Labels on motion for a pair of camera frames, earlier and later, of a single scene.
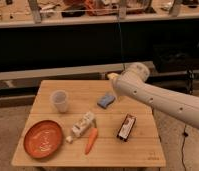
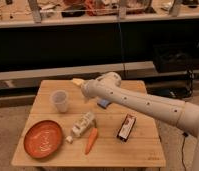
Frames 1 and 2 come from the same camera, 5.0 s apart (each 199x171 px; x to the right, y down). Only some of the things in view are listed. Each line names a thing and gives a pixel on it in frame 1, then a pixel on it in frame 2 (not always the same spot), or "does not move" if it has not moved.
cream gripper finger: x=112 y=75 to x=78 y=81
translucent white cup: x=59 y=97 does not move
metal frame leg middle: x=122 y=9 does not move
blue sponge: x=105 y=100 does not move
